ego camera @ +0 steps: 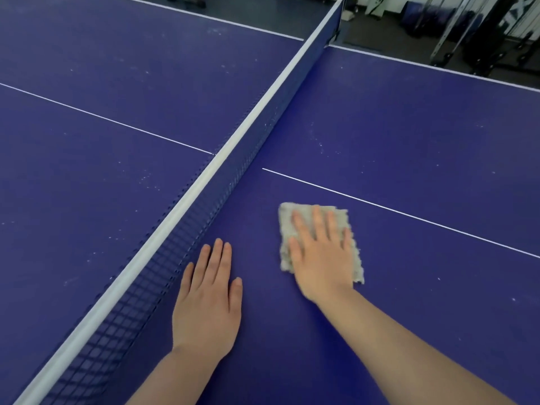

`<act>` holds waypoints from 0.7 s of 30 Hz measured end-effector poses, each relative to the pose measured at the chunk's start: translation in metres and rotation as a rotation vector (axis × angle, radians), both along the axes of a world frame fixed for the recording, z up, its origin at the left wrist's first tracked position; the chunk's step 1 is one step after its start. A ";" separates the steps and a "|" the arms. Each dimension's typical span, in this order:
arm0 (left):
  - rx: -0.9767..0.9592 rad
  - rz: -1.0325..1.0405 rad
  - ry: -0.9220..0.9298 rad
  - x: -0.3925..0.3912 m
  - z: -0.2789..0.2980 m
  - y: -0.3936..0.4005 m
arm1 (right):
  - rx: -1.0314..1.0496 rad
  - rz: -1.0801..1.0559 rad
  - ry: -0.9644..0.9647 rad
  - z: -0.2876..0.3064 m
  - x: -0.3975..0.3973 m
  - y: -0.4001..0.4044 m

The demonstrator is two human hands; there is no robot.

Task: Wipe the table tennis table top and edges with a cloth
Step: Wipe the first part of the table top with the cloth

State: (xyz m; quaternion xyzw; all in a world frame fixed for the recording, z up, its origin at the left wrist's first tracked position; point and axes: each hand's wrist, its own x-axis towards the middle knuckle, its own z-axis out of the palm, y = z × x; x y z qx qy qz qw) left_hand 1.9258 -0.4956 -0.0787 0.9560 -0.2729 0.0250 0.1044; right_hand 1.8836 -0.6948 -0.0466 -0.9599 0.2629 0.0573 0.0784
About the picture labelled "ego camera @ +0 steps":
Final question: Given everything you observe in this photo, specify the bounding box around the dark blue table tennis net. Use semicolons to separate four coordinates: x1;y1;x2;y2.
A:
12;0;347;405

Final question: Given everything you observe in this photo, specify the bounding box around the person's left hand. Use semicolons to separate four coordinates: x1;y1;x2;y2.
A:
172;238;244;361

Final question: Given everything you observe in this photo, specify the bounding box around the person's right forearm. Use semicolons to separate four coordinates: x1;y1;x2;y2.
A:
314;289;518;405

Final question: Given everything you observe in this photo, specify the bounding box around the black rubber floor mat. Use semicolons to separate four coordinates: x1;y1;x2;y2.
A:
342;12;540;87

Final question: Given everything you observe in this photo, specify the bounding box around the black gym machine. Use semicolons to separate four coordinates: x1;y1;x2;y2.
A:
428;0;540;79

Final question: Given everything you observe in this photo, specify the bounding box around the grey cleaning cloth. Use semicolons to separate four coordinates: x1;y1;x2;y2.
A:
277;202;365;285

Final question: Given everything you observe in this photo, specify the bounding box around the person's left forearm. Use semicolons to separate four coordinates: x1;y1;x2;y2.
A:
126;348;231;405

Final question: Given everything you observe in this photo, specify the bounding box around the blue table tennis table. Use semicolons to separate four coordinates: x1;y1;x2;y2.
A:
0;0;540;405

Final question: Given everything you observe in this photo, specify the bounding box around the person's right hand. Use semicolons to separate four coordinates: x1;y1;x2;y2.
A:
288;205;355;304

